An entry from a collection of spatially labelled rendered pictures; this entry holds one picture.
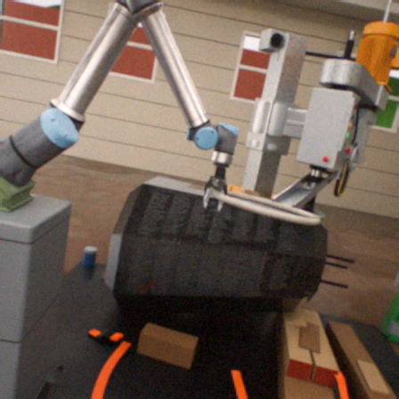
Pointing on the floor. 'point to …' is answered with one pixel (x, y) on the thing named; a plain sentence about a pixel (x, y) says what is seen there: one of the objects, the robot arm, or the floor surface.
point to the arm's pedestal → (30, 292)
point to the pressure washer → (392, 320)
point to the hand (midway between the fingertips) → (212, 206)
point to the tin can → (89, 256)
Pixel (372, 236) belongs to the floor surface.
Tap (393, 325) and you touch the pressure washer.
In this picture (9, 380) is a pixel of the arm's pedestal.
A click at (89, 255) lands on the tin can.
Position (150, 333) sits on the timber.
